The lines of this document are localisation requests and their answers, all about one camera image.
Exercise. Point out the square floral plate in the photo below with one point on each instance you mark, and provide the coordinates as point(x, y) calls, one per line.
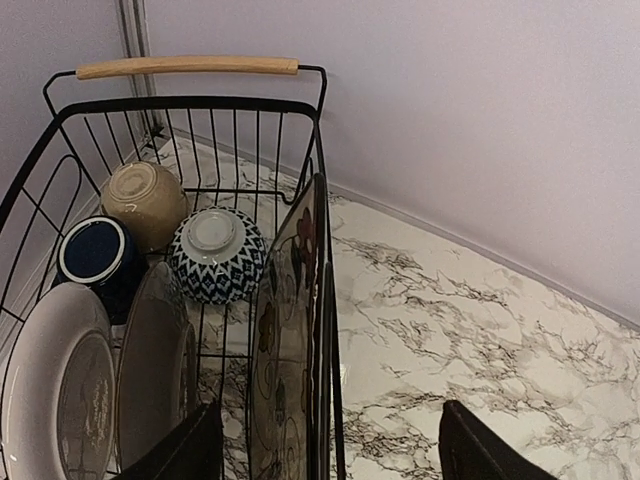
point(289, 367)

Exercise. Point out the white round plate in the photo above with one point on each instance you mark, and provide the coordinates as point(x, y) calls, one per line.
point(58, 398)

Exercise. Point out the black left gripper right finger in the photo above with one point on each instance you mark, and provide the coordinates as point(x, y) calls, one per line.
point(468, 449)

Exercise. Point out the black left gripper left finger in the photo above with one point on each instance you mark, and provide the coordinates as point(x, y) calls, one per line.
point(192, 450)

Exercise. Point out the black wire dish rack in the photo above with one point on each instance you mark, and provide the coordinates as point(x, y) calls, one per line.
point(248, 153)

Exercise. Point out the blue white patterned bowl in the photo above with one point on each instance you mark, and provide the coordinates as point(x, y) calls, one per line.
point(218, 255)

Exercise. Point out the grey patterned round plate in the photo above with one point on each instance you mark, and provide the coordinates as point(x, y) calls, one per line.
point(156, 380)

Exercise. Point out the beige ceramic bowl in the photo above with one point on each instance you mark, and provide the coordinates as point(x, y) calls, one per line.
point(149, 200)

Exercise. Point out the dark blue mug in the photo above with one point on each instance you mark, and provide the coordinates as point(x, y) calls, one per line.
point(100, 253)

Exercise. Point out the aluminium left corner post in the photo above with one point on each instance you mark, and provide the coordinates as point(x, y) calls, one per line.
point(132, 20)

